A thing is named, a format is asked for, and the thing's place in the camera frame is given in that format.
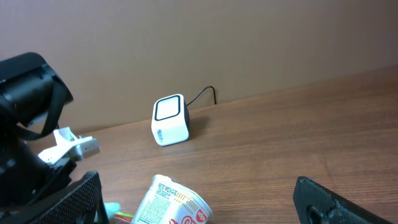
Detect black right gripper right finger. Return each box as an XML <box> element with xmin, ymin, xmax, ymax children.
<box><xmin>293</xmin><ymin>176</ymin><xmax>392</xmax><ymax>224</ymax></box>

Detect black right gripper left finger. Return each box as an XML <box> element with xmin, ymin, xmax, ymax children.
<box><xmin>18</xmin><ymin>171</ymin><xmax>109</xmax><ymax>223</ymax></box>

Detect light teal packet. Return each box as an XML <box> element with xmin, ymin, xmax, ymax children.
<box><xmin>104</xmin><ymin>202</ymin><xmax>121</xmax><ymax>220</ymax></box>

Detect white chicken cup noodles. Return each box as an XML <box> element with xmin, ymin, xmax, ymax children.
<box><xmin>131</xmin><ymin>174</ymin><xmax>213</xmax><ymax>224</ymax></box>

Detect green gummy candy bag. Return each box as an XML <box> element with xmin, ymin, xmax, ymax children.
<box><xmin>114</xmin><ymin>212</ymin><xmax>134</xmax><ymax>223</ymax></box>

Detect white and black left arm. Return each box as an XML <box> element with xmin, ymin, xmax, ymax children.
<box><xmin>1</xmin><ymin>52</ymin><xmax>76</xmax><ymax>218</ymax></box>

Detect white cube barcode scanner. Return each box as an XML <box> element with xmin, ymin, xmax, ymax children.
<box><xmin>151</xmin><ymin>94</ymin><xmax>190</xmax><ymax>146</ymax></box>

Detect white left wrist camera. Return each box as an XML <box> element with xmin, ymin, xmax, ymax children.
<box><xmin>38</xmin><ymin>127</ymin><xmax>101</xmax><ymax>165</ymax></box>

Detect black scanner cable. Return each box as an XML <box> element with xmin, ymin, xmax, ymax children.
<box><xmin>185</xmin><ymin>86</ymin><xmax>218</xmax><ymax>107</ymax></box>

